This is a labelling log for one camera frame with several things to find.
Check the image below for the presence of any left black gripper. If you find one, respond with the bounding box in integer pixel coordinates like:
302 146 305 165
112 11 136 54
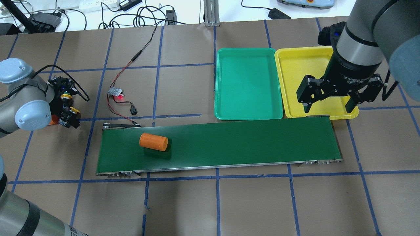
49 98 80 128

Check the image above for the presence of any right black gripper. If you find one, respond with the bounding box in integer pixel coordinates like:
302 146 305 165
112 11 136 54
296 51 384 113

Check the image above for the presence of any plain orange cylinder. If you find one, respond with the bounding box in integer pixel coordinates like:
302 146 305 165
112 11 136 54
138 133 169 151

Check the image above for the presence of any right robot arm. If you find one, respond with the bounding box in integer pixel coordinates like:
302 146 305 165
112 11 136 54
297 0 420 113

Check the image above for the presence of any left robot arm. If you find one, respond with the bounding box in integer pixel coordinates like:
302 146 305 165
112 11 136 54
0 58 90 236

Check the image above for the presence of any yellow push button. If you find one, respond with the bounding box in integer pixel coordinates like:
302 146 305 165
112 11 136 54
69 106 81 120
60 93 74 107

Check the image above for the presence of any orange cylinder labelled 4680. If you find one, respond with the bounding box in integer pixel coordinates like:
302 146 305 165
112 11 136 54
48 115 59 125

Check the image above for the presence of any small controller circuit board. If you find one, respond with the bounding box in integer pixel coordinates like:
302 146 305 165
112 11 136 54
107 87 124 97

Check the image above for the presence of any yellow tray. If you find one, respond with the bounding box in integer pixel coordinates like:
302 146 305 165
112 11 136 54
274 46 359 119

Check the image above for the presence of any green tray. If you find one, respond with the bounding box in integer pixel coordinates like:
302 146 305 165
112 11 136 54
214 48 284 121

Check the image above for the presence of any black power adapter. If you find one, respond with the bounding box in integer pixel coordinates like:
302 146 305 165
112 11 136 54
268 8 291 20

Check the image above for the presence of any white power strip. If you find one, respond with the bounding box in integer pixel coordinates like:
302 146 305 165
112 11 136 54
78 0 121 12

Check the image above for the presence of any green conveyor belt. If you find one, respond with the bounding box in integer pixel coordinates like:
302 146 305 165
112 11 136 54
96 116 342 176

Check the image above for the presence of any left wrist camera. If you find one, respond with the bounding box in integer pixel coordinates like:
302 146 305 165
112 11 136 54
47 76 79 99

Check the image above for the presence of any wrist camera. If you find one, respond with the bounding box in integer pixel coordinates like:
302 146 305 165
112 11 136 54
47 76 79 99
317 21 346 48

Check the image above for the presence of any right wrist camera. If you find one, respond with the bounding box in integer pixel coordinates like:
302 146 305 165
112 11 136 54
317 21 346 48

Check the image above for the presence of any red black power cable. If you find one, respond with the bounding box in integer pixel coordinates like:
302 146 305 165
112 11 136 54
107 24 164 126

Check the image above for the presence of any aluminium frame post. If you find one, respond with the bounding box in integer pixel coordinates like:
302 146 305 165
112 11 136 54
203 0 220 27

